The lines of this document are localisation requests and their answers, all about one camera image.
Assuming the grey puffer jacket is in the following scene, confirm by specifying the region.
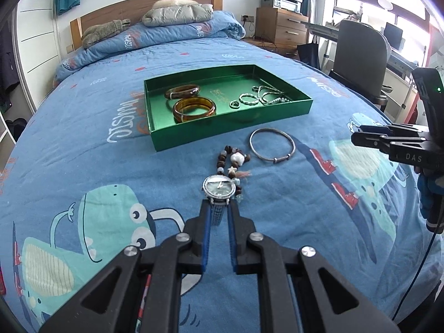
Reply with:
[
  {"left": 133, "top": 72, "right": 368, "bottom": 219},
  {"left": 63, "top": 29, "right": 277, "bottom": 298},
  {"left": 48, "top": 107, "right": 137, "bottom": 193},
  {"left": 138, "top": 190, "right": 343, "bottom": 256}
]
[{"left": 142, "top": 3, "right": 214, "bottom": 27}]

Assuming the thin silver bangle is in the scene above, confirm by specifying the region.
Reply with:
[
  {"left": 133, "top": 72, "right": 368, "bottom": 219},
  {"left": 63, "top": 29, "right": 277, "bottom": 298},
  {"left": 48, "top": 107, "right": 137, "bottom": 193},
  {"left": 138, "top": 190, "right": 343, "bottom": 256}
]
[{"left": 250, "top": 128, "right": 296, "bottom": 164}]

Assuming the wooden nightstand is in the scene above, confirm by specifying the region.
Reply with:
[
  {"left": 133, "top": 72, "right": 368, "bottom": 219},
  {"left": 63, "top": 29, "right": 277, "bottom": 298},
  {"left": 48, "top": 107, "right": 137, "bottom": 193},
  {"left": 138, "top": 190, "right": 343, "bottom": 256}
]
[{"left": 243, "top": 38, "right": 299, "bottom": 59}]

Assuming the grey chair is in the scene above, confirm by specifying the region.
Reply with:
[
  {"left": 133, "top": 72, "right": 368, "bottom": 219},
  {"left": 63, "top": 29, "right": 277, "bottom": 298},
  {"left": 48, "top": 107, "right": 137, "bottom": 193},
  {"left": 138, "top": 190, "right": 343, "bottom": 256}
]
[{"left": 328, "top": 20, "right": 392, "bottom": 106}]

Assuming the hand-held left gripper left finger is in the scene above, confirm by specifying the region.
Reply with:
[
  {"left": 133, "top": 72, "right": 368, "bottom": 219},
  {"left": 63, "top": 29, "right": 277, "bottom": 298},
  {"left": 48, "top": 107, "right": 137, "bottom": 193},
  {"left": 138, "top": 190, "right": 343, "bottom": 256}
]
[{"left": 39, "top": 201, "right": 212, "bottom": 333}]

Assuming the white furry pillow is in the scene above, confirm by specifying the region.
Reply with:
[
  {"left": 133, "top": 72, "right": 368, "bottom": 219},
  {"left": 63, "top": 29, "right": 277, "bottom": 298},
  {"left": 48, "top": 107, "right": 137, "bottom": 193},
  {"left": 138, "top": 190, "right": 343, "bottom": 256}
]
[{"left": 152, "top": 0, "right": 198, "bottom": 9}]

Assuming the amber translucent bangle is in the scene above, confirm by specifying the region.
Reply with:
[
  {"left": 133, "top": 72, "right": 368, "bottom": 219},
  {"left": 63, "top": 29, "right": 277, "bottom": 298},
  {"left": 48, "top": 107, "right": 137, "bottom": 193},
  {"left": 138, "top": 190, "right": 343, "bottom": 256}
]
[{"left": 172, "top": 97, "right": 217, "bottom": 123}]

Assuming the computer monitor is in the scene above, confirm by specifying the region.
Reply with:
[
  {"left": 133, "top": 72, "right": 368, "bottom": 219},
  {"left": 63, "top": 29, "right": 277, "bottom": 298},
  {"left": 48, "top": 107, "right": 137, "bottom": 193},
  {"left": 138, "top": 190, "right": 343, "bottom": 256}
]
[{"left": 383, "top": 22, "right": 403, "bottom": 49}]

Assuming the pearl bead necklace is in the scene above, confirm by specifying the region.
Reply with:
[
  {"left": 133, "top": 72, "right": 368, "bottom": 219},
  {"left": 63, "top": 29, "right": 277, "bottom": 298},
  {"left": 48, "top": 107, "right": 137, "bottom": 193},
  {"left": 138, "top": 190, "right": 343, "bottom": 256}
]
[{"left": 258, "top": 87, "right": 286, "bottom": 105}]

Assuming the person's right hand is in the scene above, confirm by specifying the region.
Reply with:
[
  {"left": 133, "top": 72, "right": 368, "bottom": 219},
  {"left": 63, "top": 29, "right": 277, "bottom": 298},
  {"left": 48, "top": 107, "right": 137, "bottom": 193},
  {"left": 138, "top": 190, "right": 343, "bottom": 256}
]
[{"left": 417, "top": 173, "right": 444, "bottom": 230}]

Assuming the folded blue quilt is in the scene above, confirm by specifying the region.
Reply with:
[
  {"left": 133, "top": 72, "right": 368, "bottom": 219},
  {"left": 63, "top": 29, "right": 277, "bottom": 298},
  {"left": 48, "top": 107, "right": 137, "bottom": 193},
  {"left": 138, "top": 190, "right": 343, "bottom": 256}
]
[{"left": 54, "top": 10, "right": 245, "bottom": 87}]

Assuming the wooden bead charm bracelet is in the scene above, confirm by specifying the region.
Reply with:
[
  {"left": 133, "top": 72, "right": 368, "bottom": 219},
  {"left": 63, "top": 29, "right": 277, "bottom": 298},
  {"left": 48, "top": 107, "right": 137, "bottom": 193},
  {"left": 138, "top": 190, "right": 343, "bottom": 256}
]
[{"left": 216, "top": 145, "right": 252, "bottom": 202}]

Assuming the dark brown bangle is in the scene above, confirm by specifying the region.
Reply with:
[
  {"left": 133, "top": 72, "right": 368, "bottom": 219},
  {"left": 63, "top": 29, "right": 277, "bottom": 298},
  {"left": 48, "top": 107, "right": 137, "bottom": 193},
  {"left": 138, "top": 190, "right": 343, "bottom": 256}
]
[{"left": 164, "top": 84, "right": 202, "bottom": 100}]

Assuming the black cable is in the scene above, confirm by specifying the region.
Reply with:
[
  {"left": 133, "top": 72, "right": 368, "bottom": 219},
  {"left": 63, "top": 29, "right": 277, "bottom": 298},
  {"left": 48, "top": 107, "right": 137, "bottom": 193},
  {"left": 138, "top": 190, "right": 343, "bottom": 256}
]
[{"left": 395, "top": 215, "right": 444, "bottom": 320}]

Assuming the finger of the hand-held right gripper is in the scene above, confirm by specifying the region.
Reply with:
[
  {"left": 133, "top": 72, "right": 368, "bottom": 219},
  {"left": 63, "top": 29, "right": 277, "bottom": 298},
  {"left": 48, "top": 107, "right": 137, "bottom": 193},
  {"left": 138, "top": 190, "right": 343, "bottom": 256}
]
[
  {"left": 351, "top": 132, "right": 428, "bottom": 154},
  {"left": 359, "top": 124, "right": 431, "bottom": 137}
]

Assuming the wooden dresser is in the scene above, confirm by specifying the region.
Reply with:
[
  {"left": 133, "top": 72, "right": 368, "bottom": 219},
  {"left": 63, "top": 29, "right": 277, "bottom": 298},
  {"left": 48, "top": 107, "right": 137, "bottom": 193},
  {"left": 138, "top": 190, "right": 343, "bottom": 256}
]
[{"left": 255, "top": 7, "right": 309, "bottom": 47}]

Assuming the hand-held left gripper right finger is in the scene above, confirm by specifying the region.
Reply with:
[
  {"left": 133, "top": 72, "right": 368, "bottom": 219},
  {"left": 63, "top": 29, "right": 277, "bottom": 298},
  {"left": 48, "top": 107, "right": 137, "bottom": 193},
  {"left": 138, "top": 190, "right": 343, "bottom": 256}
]
[{"left": 226, "top": 204, "right": 401, "bottom": 333}]

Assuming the black tote bag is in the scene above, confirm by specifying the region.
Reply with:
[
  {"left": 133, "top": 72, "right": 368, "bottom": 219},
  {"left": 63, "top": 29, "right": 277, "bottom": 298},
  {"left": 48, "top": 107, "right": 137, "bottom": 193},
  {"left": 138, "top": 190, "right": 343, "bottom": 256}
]
[{"left": 297, "top": 43, "right": 321, "bottom": 70}]

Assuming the grey desk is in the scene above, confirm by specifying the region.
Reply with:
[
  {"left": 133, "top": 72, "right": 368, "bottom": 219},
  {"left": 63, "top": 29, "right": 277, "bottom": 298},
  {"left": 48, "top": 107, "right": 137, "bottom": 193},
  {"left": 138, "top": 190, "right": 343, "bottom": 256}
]
[{"left": 305, "top": 21, "right": 420, "bottom": 87}]

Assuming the green shallow box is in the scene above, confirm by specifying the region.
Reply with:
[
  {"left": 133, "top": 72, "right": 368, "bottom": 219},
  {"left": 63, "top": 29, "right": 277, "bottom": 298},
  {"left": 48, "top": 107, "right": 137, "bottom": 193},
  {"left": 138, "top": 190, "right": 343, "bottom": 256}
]
[{"left": 144, "top": 64, "right": 314, "bottom": 152}]

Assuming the white wardrobe door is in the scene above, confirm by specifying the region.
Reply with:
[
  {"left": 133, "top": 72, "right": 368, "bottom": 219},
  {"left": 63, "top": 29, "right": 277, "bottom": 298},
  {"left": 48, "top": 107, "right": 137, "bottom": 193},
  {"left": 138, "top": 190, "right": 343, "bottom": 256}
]
[{"left": 16, "top": 0, "right": 63, "bottom": 112}]

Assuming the white printer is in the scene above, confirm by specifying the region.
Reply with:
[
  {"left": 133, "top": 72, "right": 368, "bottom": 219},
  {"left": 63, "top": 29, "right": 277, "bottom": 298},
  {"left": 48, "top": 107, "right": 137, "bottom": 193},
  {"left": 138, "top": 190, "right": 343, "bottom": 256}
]
[{"left": 260, "top": 0, "right": 302, "bottom": 12}]

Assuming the silver wristwatch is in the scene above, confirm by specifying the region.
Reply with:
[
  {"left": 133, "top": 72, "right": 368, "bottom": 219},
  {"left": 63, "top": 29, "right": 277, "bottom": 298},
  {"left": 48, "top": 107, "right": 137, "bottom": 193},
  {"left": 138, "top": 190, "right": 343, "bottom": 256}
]
[{"left": 202, "top": 174, "right": 238, "bottom": 227}]

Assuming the wooden headboard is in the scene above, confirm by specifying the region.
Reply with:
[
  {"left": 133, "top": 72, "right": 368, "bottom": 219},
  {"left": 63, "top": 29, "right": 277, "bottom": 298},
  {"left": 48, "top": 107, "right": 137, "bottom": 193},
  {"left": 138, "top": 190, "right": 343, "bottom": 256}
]
[{"left": 70, "top": 0, "right": 223, "bottom": 40}]

